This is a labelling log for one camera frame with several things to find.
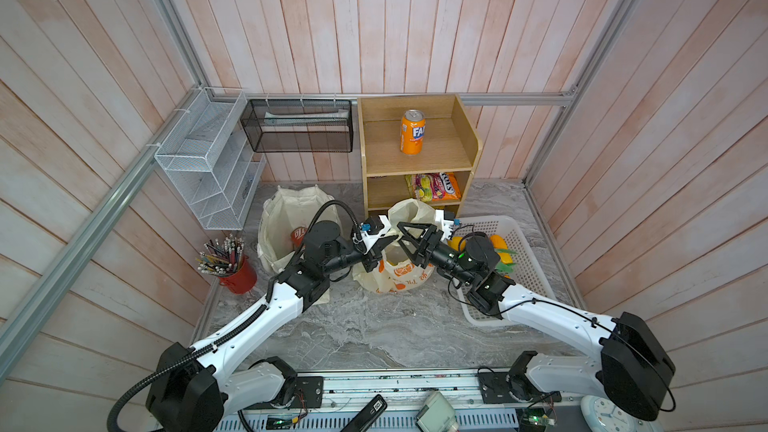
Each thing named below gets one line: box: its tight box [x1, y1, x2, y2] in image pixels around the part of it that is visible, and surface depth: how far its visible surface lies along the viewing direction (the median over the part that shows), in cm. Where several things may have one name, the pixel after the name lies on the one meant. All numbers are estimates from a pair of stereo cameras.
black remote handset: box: [341, 394, 388, 432], surface depth 70 cm
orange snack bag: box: [432, 172, 461, 202], surface depth 95 cm
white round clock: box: [580, 395, 651, 432], surface depth 69 cm
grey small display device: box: [415, 391, 460, 432], surface depth 67 cm
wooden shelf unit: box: [357, 94, 483, 219], surface depth 90 cm
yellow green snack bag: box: [404, 174, 433, 202], surface depth 95 cm
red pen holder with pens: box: [195, 234, 257, 295], surface depth 84 cm
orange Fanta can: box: [400, 109, 427, 156], surface depth 79 cm
